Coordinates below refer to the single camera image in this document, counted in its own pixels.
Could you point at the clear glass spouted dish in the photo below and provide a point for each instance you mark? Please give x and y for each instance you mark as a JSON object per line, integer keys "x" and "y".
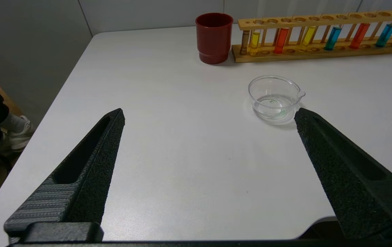
{"x": 274, "y": 103}

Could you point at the teal pigment test tube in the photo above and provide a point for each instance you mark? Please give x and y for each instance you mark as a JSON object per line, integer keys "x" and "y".
{"x": 385, "y": 35}
{"x": 333, "y": 37}

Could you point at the yellow pigment test tube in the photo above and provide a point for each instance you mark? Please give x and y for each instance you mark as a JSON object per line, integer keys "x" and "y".
{"x": 308, "y": 36}
{"x": 254, "y": 43}

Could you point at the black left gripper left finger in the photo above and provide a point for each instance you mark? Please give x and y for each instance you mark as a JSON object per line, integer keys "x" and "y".
{"x": 79, "y": 178}

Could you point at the dark red cup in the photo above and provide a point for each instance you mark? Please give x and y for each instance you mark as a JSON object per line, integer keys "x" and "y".
{"x": 213, "y": 41}

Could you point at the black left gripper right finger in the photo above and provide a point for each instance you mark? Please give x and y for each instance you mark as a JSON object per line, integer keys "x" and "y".
{"x": 350, "y": 175}

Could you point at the grey white sneaker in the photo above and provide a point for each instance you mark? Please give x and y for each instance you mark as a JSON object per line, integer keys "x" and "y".
{"x": 19, "y": 135}

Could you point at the red pigment test tube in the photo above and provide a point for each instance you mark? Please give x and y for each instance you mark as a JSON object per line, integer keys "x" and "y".
{"x": 359, "y": 35}
{"x": 281, "y": 40}

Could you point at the wooden test tube rack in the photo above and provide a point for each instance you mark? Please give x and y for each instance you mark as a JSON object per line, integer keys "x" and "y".
{"x": 319, "y": 53}

